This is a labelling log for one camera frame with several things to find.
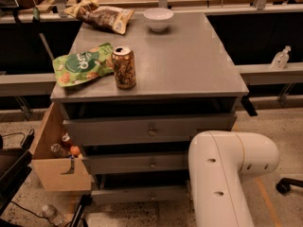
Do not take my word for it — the grey top drawer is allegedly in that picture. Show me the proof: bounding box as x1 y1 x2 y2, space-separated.
63 113 236 146

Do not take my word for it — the grey bottom drawer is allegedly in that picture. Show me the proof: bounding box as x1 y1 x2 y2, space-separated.
91 185 191 204

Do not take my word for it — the clear sanitizer bottle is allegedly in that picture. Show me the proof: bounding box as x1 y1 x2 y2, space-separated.
271 45 291 70

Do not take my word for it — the brown soda can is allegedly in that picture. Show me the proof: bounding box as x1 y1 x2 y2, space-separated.
112 45 136 90

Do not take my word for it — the grey middle drawer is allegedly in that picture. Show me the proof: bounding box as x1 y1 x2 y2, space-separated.
82 151 188 174

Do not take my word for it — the black chair base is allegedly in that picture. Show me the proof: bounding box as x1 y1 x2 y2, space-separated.
276 178 303 195

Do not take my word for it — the orange fruit in box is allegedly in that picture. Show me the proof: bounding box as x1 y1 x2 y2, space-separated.
70 146 80 157

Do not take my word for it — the grey drawer cabinet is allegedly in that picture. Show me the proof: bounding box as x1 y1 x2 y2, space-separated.
51 12 248 192

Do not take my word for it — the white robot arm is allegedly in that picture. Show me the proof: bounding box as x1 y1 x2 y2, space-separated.
188 131 279 227

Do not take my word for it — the brown chip bag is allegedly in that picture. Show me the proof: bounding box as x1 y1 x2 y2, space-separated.
64 0 134 35

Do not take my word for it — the clear plastic floor bottle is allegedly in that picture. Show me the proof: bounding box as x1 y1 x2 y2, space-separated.
42 204 64 226

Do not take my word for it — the wooden side box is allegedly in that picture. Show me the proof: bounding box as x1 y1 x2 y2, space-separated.
29 103 91 191

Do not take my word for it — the white bowl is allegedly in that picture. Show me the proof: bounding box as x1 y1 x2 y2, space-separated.
143 8 174 32

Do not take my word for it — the black equipment at left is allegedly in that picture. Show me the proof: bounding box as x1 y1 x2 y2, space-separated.
0 148 31 215

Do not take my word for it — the grey drawer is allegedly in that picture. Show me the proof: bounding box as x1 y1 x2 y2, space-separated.
91 185 191 204
82 151 188 174
63 113 236 146

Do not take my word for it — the green snack bag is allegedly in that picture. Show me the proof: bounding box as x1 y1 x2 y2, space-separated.
52 43 114 87

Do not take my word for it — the bottle in wooden box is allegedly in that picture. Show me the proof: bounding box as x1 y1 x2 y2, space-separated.
50 144 68 158

